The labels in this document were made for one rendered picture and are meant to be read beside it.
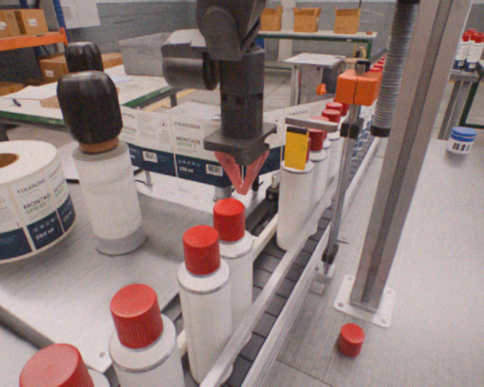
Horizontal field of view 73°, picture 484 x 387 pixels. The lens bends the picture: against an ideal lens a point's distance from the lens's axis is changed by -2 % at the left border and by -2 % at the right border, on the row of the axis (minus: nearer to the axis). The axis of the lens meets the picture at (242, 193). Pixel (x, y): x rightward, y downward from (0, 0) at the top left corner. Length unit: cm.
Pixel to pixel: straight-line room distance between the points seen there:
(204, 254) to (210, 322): 8
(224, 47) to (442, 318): 52
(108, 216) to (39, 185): 13
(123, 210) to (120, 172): 7
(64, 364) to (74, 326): 30
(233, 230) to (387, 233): 25
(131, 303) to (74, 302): 32
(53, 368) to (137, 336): 5
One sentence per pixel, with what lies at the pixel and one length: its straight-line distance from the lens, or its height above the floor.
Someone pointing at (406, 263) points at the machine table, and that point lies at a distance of 72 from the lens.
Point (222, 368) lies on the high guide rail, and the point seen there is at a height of 96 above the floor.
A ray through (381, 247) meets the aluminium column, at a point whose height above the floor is 95.
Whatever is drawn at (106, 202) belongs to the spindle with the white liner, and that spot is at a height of 99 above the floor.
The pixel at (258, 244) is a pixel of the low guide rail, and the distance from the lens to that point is 56.
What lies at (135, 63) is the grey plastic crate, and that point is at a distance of 252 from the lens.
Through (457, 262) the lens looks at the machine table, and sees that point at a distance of 77.
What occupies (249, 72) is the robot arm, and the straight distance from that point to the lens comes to 41.
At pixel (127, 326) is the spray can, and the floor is 108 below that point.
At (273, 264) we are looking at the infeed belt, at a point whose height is 88.
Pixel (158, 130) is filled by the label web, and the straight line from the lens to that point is 73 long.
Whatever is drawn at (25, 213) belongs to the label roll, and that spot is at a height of 96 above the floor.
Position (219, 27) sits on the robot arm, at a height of 124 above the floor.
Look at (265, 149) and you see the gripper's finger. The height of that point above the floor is 109.
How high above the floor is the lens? 127
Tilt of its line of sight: 31 degrees down
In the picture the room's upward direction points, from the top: straight up
